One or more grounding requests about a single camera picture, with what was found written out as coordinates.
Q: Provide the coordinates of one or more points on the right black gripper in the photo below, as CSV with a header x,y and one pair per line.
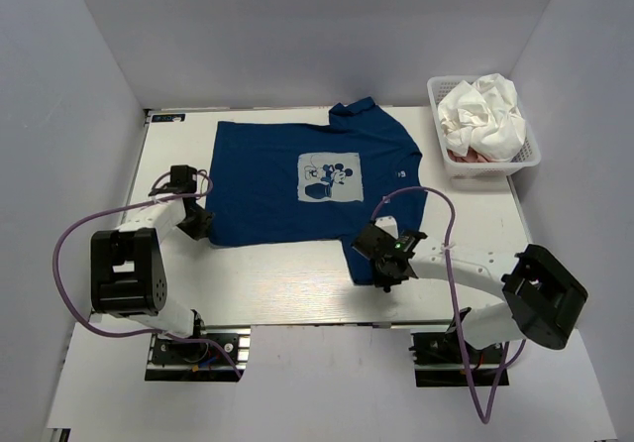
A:
x,y
385,280

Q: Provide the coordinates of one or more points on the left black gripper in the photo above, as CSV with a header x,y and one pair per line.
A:
x,y
202,228

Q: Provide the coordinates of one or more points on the blue t shirt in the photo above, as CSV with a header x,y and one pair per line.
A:
x,y
296,182

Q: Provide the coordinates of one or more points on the pink t shirt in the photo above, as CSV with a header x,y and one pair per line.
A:
x,y
472,157

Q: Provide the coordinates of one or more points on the white t shirt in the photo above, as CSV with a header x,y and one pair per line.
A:
x,y
483,116

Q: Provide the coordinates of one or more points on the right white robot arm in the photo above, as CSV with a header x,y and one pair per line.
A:
x,y
539,299

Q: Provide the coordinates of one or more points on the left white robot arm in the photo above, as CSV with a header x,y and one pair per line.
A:
x,y
128,279

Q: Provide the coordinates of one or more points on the blue table label sticker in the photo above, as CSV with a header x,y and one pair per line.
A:
x,y
168,118

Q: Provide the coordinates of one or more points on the white plastic basket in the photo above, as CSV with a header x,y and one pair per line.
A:
x,y
528,156

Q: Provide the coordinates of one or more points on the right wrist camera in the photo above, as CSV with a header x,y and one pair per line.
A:
x,y
389,225

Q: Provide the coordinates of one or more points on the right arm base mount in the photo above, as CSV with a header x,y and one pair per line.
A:
x,y
438,361

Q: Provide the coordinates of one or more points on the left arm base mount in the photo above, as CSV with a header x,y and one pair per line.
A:
x,y
222,359

